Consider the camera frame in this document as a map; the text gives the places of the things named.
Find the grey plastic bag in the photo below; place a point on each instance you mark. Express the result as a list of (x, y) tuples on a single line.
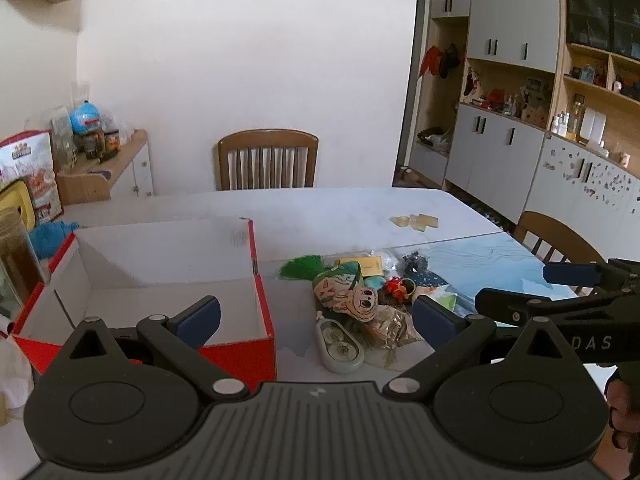
[(435, 138)]

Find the red shelf ornament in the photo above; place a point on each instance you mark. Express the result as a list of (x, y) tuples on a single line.
[(495, 96)]

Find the pale green oval case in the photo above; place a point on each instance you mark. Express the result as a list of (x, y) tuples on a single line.
[(340, 347)]

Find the green tassel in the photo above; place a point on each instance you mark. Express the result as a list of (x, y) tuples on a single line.
[(300, 266)]

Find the black small trinket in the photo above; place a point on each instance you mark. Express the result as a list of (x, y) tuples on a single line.
[(414, 262)]

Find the hanging figure toy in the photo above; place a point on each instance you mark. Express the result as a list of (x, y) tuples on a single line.
[(472, 82)]

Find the turquoise small toy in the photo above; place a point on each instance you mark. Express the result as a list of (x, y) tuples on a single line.
[(375, 283)]

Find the green and white packet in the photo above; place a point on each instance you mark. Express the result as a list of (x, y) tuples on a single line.
[(443, 300)]

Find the dark glass jar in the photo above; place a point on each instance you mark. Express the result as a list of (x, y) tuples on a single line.
[(90, 144)]

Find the cartoon plush doll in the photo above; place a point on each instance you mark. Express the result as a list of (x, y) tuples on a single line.
[(345, 290)]

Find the light blue table mat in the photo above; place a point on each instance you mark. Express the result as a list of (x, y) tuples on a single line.
[(495, 260)]

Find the white plastic bag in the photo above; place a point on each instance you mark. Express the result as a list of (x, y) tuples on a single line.
[(12, 370)]

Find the person's right hand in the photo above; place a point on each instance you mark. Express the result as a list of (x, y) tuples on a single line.
[(625, 410)]

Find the glass jar with brown liquid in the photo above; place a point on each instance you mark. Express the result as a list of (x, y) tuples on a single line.
[(17, 260)]

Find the red and white cardboard box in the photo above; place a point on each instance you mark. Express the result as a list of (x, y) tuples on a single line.
[(150, 260)]

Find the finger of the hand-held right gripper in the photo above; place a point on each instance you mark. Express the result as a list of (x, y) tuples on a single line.
[(570, 274), (510, 305)]

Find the wooden chair with curved back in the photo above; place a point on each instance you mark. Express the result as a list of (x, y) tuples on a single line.
[(550, 232)]

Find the brown crinkled wrapper bag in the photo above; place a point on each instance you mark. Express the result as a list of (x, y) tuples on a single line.
[(392, 331)]

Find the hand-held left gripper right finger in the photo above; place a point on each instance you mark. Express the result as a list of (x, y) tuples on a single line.
[(434, 325)]

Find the red jacket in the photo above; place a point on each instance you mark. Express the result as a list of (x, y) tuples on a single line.
[(430, 60)]

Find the red small toy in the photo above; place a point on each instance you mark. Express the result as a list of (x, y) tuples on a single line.
[(395, 288)]

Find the wooden slat-back chair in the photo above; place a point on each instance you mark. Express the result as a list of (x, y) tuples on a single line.
[(267, 146)]

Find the black hanging bag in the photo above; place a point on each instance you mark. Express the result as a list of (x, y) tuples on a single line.
[(450, 58)]

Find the blue cloth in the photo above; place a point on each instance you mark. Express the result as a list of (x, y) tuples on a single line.
[(50, 237)]

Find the wooden model house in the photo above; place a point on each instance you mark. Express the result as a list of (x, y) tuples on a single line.
[(534, 107)]

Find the blue round plush toy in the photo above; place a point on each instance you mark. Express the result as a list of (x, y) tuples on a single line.
[(85, 117)]

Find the open brown cardboard box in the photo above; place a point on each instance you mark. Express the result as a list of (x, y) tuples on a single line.
[(82, 187)]

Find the dark blue patterned pouch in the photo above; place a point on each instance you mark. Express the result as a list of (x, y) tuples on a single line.
[(430, 278)]

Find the yellow box with slot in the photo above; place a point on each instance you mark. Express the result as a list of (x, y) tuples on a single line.
[(15, 200)]

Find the clear tall bottle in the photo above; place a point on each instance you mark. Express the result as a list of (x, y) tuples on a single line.
[(577, 116)]

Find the clear plastic bag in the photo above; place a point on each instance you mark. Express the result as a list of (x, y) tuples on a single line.
[(62, 132)]

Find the white flat container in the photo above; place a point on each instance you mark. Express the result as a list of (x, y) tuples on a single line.
[(594, 125)]

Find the red and white snack bag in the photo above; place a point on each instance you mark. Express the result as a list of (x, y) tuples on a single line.
[(30, 165)]

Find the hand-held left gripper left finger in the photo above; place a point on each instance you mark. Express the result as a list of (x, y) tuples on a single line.
[(201, 321)]

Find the yellow sponge block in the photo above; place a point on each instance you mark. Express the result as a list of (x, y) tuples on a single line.
[(369, 265)]

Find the jar with orange label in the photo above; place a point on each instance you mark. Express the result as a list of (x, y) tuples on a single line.
[(111, 141)]

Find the white and wood wall cabinet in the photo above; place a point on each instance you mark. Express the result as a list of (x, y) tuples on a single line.
[(510, 160)]

